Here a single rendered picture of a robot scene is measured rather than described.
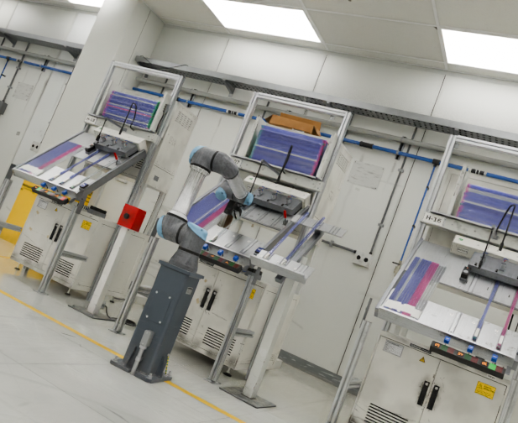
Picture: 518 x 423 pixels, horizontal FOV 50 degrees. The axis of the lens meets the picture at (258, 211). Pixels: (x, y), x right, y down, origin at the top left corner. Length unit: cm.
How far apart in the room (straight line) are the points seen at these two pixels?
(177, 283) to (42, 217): 211
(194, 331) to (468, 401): 168
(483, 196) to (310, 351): 232
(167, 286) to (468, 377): 163
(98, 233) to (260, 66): 273
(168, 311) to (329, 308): 253
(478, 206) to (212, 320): 176
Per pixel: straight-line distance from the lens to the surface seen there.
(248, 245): 336
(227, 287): 362
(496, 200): 348
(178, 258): 281
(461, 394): 323
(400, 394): 326
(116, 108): 476
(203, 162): 294
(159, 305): 281
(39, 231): 468
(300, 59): 597
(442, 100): 540
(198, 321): 369
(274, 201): 368
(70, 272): 437
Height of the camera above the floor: 67
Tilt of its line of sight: 6 degrees up
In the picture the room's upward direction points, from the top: 21 degrees clockwise
